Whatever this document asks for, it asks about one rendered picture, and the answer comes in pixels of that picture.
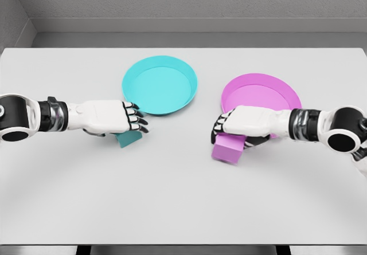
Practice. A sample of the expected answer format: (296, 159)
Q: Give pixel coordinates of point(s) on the pink plate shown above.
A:
(262, 93)

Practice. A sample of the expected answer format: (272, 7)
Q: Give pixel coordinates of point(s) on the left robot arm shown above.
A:
(34, 116)

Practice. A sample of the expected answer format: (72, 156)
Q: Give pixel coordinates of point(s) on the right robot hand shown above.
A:
(249, 121)

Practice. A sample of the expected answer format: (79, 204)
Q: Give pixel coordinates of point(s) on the cyan plate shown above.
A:
(160, 85)

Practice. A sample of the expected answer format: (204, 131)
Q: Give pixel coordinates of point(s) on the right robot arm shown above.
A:
(324, 130)

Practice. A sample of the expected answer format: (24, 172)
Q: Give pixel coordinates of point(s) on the cyan block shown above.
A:
(127, 139)

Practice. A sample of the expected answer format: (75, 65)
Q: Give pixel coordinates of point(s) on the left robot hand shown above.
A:
(106, 116)

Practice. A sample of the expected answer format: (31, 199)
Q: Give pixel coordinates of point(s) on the pink block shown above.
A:
(228, 149)

